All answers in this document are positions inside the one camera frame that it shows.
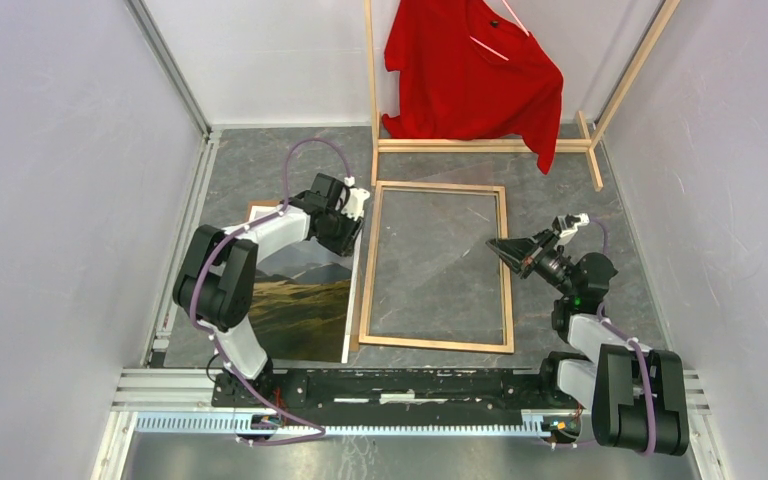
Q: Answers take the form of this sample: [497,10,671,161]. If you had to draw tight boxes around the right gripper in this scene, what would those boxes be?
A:
[486,228,576,298]

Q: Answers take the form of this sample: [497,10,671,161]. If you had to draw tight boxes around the landscape photo print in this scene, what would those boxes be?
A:
[244,205,362,364]

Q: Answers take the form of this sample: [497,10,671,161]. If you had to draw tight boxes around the wooden picture frame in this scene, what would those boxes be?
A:
[357,180,516,356]

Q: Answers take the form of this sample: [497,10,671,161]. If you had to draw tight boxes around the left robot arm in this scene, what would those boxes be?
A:
[172,174,371,408]

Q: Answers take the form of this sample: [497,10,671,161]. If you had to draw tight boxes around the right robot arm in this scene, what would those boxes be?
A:
[487,228,690,456]

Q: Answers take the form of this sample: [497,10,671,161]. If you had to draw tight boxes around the wooden clothes rack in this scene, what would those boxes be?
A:
[363,0,681,192]

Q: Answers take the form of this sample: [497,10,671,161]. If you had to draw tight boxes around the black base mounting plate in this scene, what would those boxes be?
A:
[211,368,587,427]

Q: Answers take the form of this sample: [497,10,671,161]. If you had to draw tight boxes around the red t-shirt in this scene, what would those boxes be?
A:
[381,1,564,173]

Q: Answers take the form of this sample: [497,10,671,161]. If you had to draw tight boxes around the pink clothes hanger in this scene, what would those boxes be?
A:
[465,1,531,62]

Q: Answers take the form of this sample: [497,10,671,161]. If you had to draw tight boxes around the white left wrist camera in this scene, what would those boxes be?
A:
[341,176,371,221]

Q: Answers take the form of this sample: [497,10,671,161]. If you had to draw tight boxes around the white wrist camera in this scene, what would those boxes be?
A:
[341,176,371,221]
[552,213,590,235]

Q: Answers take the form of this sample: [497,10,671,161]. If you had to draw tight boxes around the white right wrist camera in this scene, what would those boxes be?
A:
[552,213,590,235]

